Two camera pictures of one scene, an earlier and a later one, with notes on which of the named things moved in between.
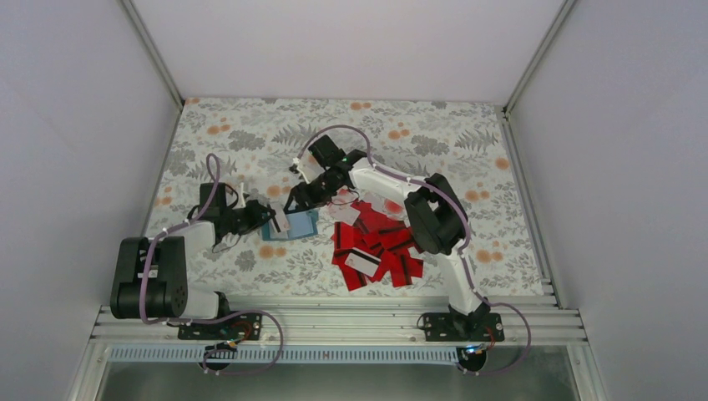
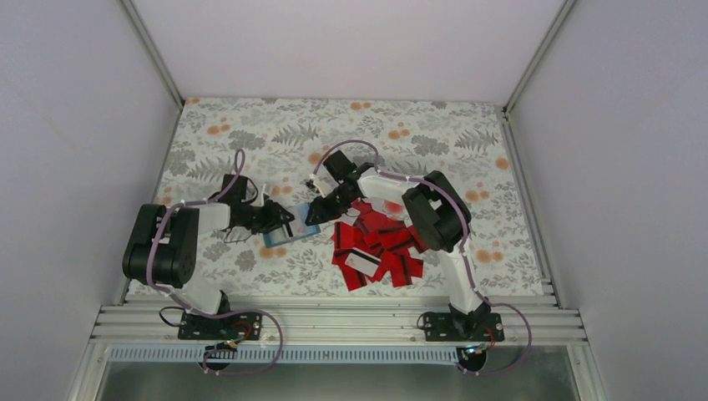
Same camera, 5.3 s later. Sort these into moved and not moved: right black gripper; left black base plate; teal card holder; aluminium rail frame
Moved: right black gripper
Not moved: aluminium rail frame; left black base plate; teal card holder
